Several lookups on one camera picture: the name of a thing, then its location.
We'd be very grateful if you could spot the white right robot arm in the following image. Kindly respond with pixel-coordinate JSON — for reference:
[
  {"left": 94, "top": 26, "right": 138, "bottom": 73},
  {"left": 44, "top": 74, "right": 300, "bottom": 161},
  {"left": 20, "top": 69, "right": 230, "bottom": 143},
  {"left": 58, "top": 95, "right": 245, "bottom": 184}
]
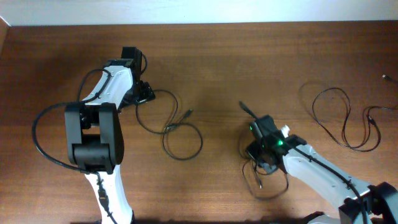
[{"left": 246, "top": 115, "right": 397, "bottom": 223}]

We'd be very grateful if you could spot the thin black usb cable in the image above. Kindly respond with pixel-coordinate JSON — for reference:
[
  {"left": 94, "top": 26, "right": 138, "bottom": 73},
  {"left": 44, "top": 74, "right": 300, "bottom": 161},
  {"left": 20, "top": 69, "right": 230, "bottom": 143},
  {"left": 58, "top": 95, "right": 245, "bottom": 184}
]
[{"left": 311, "top": 73, "right": 398, "bottom": 153}]

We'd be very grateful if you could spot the thick black usb cable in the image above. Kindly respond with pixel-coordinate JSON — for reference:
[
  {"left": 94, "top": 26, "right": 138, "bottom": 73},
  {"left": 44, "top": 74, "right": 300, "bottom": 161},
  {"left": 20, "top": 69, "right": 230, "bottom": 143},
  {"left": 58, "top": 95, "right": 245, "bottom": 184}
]
[{"left": 135, "top": 89, "right": 204, "bottom": 161}]

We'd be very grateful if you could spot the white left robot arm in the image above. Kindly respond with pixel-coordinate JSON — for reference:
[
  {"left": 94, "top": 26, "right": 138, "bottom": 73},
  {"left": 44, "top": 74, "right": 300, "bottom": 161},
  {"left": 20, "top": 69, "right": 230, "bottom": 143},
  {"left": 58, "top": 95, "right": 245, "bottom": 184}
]
[{"left": 65, "top": 47, "right": 155, "bottom": 223}]

